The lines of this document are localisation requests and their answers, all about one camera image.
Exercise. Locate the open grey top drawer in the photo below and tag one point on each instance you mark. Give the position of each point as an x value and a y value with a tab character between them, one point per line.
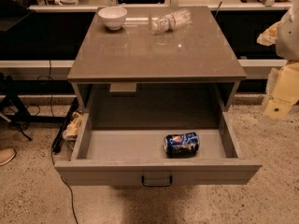
122	138

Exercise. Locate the black power strip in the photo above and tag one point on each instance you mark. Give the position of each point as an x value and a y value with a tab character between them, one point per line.
56	147

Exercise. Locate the grey cabinet with counter top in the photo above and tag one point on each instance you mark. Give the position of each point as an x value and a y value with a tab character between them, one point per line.
197	52

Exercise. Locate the white ceramic bowl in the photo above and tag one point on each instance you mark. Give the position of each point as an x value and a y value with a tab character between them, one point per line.
113	17

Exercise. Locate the tan shoe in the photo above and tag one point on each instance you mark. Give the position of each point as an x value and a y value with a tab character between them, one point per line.
6	155

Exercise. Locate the crumpled yellow paper bag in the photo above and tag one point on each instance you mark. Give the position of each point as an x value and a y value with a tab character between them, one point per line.
72	128

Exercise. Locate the black drawer handle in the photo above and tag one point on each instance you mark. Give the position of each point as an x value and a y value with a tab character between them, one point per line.
156	182

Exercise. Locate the clear plastic water bottle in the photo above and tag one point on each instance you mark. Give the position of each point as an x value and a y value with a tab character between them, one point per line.
171	21

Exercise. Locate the blue Pepsi can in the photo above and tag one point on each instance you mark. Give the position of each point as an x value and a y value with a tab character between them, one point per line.
181	145

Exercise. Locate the black stand legs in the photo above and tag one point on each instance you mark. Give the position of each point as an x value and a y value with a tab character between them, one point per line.
14	111

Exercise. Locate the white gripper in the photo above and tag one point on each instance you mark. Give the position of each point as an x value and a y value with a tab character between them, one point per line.
289	36

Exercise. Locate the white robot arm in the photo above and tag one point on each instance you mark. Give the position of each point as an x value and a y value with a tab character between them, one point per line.
287	46

